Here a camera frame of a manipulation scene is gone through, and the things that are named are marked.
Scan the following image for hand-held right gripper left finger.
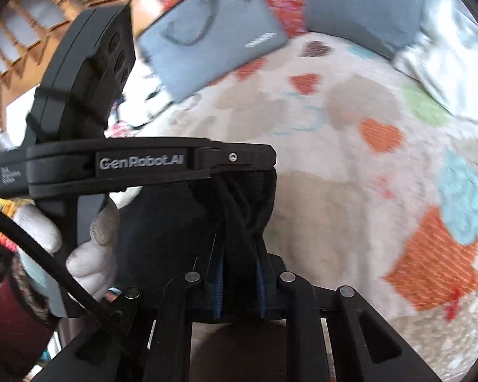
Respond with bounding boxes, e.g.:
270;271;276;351
32;244;225;382

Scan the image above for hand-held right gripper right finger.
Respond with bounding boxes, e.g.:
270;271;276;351
256;243;443;382

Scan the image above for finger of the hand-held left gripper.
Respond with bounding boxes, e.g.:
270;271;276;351
193;142;278;176

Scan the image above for black pants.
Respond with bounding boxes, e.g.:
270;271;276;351
115;167;279;320

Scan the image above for person's left hand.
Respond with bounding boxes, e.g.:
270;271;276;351
13;198;121;304

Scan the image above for heart printed blanket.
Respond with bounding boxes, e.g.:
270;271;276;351
115;34;478;372

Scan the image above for grey laptop bag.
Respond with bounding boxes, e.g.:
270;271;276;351
137;0;289;103

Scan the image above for red patterned cloth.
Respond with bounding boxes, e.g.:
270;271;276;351
163;0;317;37

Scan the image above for grey pillow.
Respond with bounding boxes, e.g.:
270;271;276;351
304;0;431;60

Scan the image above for dark red cloth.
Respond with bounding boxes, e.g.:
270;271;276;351
0;280;60;371

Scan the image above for white crumpled cloth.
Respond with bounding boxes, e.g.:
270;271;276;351
394;0;478;122

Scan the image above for black cable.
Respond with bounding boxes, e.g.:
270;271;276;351
0;201;122;329

